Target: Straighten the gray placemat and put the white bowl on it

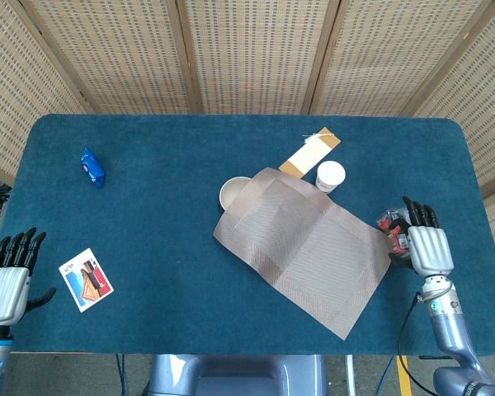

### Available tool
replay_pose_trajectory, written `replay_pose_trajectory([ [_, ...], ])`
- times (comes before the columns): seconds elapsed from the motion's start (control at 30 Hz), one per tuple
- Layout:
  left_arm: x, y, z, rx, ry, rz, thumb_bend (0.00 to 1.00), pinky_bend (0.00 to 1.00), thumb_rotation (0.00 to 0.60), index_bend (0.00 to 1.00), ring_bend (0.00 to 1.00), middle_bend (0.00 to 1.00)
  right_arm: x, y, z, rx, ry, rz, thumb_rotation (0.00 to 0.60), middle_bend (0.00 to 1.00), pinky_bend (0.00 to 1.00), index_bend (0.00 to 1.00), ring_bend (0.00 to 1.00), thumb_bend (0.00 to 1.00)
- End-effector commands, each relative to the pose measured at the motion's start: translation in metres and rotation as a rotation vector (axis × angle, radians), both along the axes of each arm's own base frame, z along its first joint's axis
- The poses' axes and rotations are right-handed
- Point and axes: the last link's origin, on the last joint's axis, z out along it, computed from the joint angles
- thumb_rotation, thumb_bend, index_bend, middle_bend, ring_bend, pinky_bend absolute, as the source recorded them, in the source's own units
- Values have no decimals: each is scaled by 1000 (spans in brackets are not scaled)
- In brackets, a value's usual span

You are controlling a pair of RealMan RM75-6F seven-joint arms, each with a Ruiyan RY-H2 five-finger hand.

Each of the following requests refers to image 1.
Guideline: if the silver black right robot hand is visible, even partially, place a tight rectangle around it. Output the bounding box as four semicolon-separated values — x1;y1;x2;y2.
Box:
389;196;455;278

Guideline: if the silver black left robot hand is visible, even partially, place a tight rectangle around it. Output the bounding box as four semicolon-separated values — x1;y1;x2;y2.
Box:
0;227;58;327

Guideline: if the brown woven placemat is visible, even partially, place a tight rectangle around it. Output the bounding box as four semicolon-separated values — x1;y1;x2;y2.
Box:
212;166;393;342

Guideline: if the cream round bowl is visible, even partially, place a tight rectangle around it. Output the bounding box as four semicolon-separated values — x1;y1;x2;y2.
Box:
219;176;252;211

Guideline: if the clear box with red toys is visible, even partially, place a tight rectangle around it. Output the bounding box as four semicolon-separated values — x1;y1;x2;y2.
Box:
375;208;413;259

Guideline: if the white picture card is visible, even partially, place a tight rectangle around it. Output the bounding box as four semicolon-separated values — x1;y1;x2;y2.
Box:
58;247;115;314

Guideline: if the white paper cup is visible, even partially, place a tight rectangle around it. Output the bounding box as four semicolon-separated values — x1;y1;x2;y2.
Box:
314;160;347;195

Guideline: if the white table leg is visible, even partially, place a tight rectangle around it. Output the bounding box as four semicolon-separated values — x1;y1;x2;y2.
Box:
344;354;358;396

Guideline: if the blue snack packet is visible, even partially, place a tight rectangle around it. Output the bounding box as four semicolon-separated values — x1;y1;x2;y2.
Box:
80;147;107;191

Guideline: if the blue carpet table cover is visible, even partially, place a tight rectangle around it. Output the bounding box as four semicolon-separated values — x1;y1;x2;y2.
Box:
0;114;495;356

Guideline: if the blue-grey robot torso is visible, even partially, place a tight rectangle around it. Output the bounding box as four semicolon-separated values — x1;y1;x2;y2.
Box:
147;353;327;396

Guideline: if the bamboo folding screen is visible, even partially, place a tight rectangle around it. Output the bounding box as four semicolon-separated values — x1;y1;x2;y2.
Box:
0;0;495;199

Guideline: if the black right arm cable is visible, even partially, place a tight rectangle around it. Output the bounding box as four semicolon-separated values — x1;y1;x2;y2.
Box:
395;291;438;396

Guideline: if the blue cable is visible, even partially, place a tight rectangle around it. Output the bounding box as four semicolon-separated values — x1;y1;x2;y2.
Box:
114;353;128;396
375;354;397;396

